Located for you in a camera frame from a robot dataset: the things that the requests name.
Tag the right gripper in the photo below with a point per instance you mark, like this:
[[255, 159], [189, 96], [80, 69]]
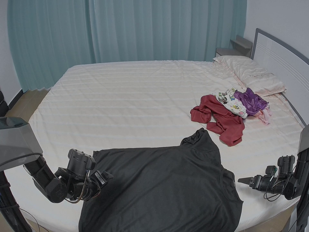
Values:
[[262, 184]]

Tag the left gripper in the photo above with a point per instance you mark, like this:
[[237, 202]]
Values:
[[84, 190]]

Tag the black T-shirt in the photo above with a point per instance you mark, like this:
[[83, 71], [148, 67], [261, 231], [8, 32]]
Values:
[[157, 190]]

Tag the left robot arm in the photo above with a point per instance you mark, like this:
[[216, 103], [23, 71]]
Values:
[[45, 179]]

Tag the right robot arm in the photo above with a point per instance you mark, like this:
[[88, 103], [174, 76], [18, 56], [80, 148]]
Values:
[[289, 185]]

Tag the dark red garment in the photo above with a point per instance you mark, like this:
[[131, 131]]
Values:
[[229, 129]]

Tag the pink garment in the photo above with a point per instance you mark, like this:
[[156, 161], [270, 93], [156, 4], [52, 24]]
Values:
[[265, 117]]

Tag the purple garment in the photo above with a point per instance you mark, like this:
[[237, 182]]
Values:
[[251, 100]]

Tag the white printed garment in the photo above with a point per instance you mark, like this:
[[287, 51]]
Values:
[[230, 104]]

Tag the bed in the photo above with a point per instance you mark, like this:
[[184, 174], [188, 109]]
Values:
[[130, 100]]

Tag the cream pillow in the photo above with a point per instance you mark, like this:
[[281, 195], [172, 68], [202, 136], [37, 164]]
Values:
[[253, 74]]

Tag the black chest of drawers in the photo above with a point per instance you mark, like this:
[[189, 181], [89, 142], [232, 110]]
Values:
[[3, 103]]

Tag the grey bedside table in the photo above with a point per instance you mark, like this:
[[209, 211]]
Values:
[[235, 48]]

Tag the blue-green curtain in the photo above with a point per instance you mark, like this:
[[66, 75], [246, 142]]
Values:
[[120, 20]]

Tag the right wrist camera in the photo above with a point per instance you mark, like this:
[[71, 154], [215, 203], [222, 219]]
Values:
[[271, 170]]

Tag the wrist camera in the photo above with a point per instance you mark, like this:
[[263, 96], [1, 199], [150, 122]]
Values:
[[271, 170], [101, 177]]

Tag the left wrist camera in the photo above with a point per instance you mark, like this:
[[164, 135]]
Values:
[[101, 177]]

